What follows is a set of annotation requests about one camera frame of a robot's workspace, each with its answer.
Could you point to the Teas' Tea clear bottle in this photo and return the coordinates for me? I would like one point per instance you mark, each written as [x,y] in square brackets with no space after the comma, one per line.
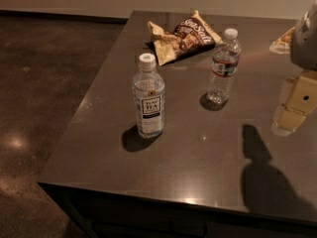
[148,89]

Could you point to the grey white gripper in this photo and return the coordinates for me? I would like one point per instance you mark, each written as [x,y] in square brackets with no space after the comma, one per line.
[305,45]

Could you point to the yellow snack bag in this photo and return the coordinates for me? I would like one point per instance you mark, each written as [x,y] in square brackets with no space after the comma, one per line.
[281,46]

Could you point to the brown sea salt chip bag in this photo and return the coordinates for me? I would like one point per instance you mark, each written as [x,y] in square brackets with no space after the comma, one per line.
[189,37]

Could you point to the clear water bottle red label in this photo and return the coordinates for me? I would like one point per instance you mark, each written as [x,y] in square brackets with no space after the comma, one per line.
[225,60]

